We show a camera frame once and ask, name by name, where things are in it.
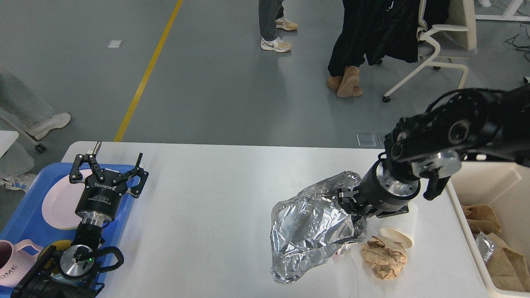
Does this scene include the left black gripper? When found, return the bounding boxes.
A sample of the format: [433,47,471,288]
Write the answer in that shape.
[69,141,149,224]

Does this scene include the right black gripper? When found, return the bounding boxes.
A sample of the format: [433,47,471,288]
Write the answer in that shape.
[337,160,421,218]

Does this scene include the pink plate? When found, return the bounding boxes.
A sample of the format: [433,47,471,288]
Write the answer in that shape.
[41,176,86,224]

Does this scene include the foil sheet front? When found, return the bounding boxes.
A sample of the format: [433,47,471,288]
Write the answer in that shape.
[270,171,367,284]

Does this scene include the pink home mug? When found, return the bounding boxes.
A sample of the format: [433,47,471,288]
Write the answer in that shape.
[0,239,43,288]

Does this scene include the foil tray with paper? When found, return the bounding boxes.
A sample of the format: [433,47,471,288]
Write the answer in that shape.
[475,231,496,264]

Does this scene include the large brown paper bag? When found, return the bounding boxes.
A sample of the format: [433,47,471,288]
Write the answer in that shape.
[486,233,530,292]

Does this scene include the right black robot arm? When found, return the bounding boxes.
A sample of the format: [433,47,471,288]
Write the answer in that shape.
[336,85,530,218]

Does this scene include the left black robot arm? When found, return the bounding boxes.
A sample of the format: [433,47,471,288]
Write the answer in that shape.
[1,142,148,298]

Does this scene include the flattened white paper cup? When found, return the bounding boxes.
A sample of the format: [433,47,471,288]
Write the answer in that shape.
[379,202,418,249]

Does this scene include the crushed red soda can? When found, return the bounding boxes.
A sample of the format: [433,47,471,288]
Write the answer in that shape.
[335,243,352,256]

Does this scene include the crumpled brown paper ball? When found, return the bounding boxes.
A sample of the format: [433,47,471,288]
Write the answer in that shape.
[361,236,408,280]

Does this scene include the blue plastic tray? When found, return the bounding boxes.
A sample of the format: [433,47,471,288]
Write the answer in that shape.
[0,163,140,298]

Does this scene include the white chair at left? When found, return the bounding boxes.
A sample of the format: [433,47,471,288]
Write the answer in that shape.
[1,110,51,192]

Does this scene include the person in grey trousers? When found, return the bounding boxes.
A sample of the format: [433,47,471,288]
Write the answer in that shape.
[0,67,72,141]

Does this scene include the beige plastic bin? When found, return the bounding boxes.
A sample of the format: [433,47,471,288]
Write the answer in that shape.
[446,161,530,298]

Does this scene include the white office chair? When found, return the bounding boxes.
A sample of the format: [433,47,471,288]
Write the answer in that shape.
[382,0,477,103]

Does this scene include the person in black clothes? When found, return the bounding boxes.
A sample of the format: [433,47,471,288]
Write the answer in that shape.
[326,0,450,98]

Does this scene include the person in grey jeans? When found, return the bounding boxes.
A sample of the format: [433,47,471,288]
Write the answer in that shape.
[258,0,299,53]

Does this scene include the white desk leg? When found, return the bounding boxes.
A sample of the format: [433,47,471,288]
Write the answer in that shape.
[474,0,530,22]

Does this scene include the floor cables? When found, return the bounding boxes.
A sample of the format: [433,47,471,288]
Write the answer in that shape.
[503,23,530,62]

